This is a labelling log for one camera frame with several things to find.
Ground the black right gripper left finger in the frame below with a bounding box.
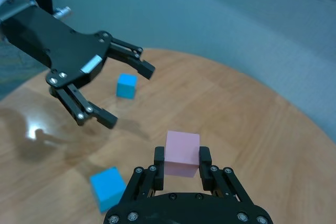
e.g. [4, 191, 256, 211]
[130, 146, 166, 201]

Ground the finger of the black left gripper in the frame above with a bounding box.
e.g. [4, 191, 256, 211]
[49, 82, 119, 130]
[106, 37, 156, 80]

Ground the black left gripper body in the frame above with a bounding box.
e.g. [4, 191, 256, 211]
[0, 5, 113, 89]

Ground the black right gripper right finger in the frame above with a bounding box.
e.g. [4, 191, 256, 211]
[197, 146, 253, 204]

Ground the pink building block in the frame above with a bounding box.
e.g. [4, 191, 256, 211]
[163, 130, 201, 178]

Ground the blue building block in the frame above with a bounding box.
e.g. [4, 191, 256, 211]
[89, 166, 127, 214]
[116, 73, 138, 100]

